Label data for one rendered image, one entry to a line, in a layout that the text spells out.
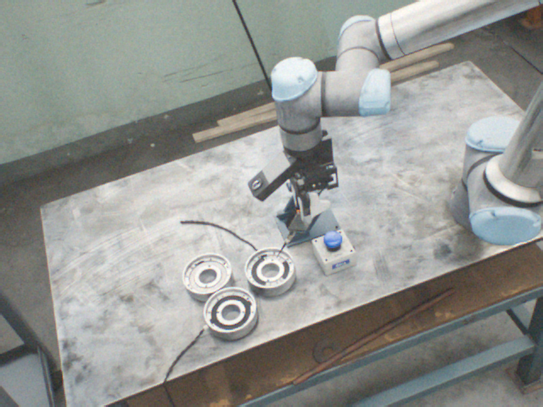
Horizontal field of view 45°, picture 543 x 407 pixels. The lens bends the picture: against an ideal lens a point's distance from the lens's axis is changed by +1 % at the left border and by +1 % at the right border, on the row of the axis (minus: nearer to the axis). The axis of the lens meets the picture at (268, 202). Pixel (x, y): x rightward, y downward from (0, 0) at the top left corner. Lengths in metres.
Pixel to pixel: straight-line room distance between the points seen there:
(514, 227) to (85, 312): 0.88
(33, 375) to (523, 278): 1.43
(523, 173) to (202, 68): 1.98
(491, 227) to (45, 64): 2.02
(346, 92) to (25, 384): 1.45
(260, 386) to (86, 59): 1.70
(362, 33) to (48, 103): 1.94
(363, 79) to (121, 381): 0.73
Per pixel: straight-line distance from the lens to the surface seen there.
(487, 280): 1.68
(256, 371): 1.55
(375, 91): 1.05
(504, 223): 1.22
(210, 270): 1.39
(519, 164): 1.16
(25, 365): 2.19
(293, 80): 1.04
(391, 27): 1.14
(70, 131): 2.99
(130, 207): 1.60
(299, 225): 1.30
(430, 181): 1.54
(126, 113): 2.97
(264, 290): 1.32
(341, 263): 1.35
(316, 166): 1.20
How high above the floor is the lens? 1.90
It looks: 47 degrees down
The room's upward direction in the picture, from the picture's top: 11 degrees counter-clockwise
